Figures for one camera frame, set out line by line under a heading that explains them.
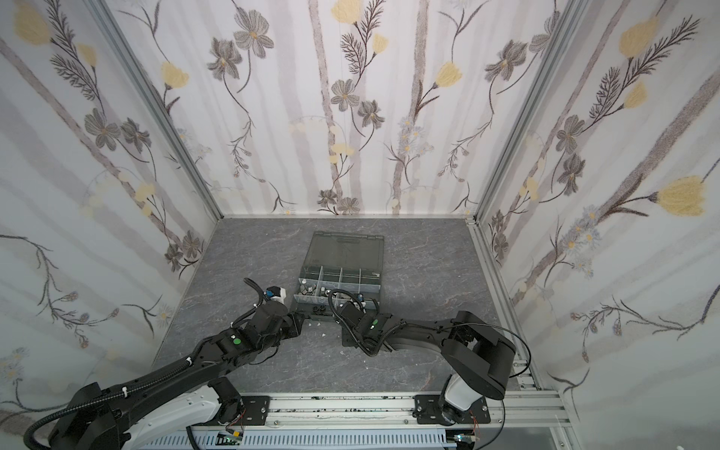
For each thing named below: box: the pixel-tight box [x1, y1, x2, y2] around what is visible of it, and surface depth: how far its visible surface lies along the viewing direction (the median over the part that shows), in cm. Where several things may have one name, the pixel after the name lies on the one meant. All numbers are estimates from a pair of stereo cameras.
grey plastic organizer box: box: [291, 231, 385, 318], surface depth 100 cm
